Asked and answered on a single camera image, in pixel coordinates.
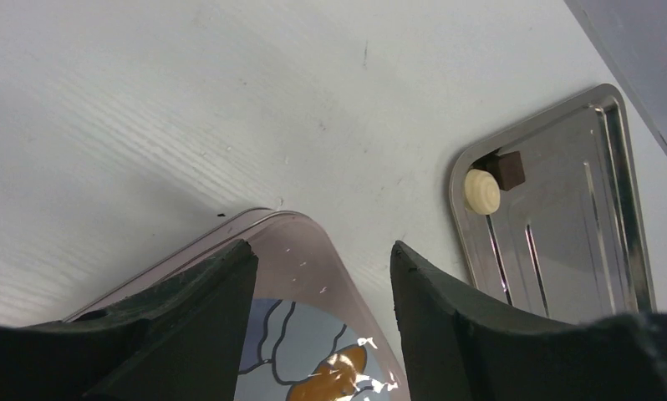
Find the dark brown square chocolate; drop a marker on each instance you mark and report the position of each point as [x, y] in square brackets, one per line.
[507, 169]

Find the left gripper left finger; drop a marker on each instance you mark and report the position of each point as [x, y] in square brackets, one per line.
[181, 339]

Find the steel chocolate tray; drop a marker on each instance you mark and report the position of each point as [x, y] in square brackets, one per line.
[567, 244]

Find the metal tin lid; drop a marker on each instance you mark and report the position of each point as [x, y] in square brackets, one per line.
[310, 334]

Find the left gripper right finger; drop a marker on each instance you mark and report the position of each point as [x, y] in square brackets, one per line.
[460, 344]

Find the cream round swirl chocolate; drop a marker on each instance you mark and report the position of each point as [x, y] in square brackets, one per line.
[481, 192]

